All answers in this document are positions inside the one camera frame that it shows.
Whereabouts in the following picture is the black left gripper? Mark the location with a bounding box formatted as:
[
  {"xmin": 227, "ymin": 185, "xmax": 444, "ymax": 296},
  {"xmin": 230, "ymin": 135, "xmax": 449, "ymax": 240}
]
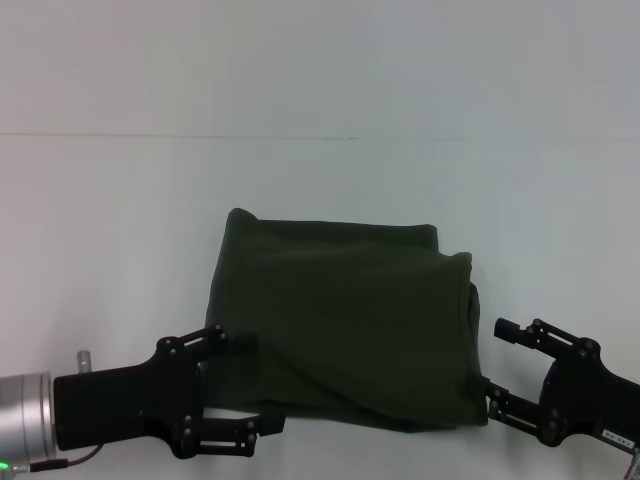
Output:
[{"xmin": 52, "ymin": 324, "xmax": 287, "ymax": 460}]

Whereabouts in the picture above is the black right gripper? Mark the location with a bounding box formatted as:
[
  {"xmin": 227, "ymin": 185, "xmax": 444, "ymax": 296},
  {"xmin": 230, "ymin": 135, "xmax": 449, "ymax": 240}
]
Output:
[{"xmin": 482, "ymin": 316, "xmax": 640, "ymax": 448}]

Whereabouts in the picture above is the dark green t-shirt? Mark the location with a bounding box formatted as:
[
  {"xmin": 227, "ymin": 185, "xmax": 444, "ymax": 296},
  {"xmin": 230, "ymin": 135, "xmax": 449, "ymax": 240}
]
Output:
[{"xmin": 203, "ymin": 207, "xmax": 489, "ymax": 430}]

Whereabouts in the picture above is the dark left arm cable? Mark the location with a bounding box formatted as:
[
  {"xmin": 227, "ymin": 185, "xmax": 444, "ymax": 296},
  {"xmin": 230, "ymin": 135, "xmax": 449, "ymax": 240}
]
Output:
[{"xmin": 13, "ymin": 443, "xmax": 102, "ymax": 473}]

